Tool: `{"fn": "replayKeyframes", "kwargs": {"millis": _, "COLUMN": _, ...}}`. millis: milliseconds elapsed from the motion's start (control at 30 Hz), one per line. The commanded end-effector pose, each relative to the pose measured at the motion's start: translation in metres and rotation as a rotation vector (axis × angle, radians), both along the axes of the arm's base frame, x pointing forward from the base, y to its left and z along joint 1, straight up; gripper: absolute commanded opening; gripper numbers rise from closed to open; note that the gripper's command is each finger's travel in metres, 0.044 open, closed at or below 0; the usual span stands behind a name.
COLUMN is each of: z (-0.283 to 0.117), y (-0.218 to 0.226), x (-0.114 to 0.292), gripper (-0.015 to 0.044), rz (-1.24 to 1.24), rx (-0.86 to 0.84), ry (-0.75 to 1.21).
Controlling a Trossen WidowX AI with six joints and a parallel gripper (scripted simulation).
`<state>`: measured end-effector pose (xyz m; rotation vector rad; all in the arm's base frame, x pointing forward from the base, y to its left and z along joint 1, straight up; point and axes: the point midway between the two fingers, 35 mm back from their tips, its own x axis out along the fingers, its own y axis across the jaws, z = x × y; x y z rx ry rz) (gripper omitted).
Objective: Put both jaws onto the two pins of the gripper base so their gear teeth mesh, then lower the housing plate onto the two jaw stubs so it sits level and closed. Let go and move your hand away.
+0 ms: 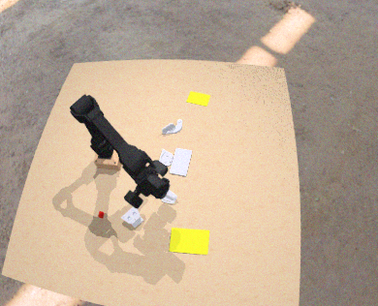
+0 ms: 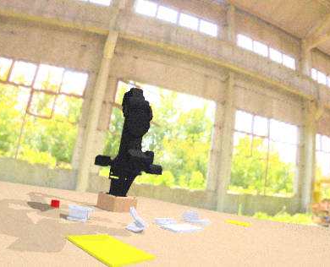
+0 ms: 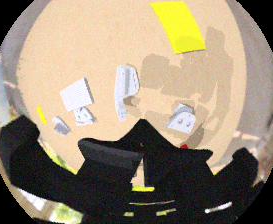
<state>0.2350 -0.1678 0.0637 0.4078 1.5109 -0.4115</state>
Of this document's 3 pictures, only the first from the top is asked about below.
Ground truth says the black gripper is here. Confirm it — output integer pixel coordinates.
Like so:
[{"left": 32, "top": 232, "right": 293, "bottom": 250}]
[{"left": 124, "top": 160, "right": 169, "bottom": 208}]

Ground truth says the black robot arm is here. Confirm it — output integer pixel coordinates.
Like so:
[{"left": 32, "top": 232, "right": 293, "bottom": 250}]
[{"left": 70, "top": 95, "right": 171, "bottom": 199}]

